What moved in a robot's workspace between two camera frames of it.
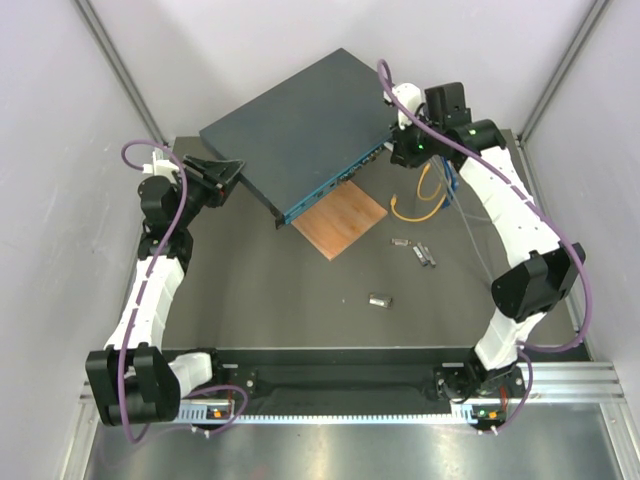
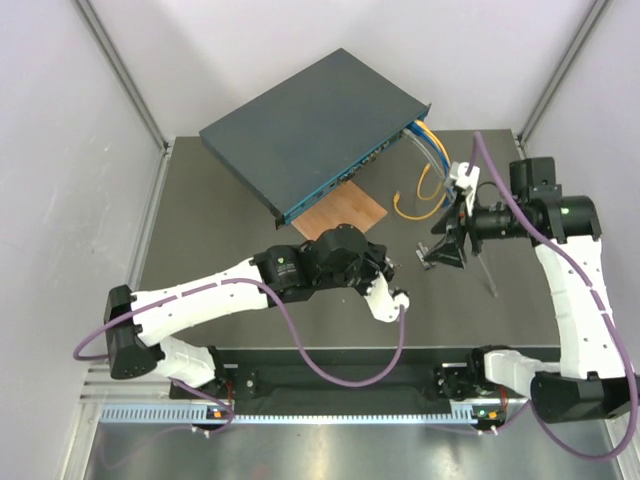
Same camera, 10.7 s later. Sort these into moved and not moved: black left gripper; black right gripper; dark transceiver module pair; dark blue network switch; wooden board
Moved: black right gripper; black left gripper
Not moved: dark blue network switch; wooden board; dark transceiver module pair
